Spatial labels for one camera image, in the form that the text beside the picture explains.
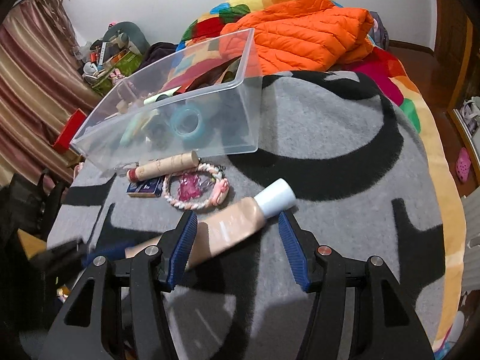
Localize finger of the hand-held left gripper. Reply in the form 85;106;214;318
30;241;132;271

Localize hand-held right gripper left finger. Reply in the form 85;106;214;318
47;210;199;360

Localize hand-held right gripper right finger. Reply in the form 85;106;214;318
277;212;432;360

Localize beige tube with white cap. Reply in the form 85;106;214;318
125;178;297;271

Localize pale green tube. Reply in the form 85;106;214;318
120;93;167;146

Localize teal tape roll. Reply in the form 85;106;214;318
170;105;205;141

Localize clear plastic storage box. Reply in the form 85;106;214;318
69;27;260;177

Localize red envelope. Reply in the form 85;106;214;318
165;58;242;94

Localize pink translucent trinket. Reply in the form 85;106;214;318
177;174;205;201

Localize grey and black blanket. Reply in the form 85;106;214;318
19;69;466;360

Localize small blue box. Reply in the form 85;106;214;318
126;180;164;197

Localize cardboard tube with red cap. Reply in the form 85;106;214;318
127;151;199;181

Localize red box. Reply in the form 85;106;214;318
52;109;86;152

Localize white ribbed object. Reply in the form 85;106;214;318
461;195;480;293

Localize striped pink curtain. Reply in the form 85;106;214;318
0;0;106;188

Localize pink clog shoe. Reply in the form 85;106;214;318
455;147;472;184

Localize green box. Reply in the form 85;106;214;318
92;50;143;96

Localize colourful patchwork quilt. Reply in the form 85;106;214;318
180;0;467;353

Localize dark clothing heap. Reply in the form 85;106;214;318
140;41;179;70

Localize orange down jacket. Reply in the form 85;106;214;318
219;0;376;74

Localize grey curved pillow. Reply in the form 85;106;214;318
103;21;151;55

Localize white sneakers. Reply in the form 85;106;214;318
463;97;480;136

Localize grey purple cloth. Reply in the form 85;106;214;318
369;11;391;49

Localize wooden wardrobe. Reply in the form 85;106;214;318
433;0;480;83

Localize braided pastel bracelet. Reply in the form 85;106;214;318
162;163;230;210

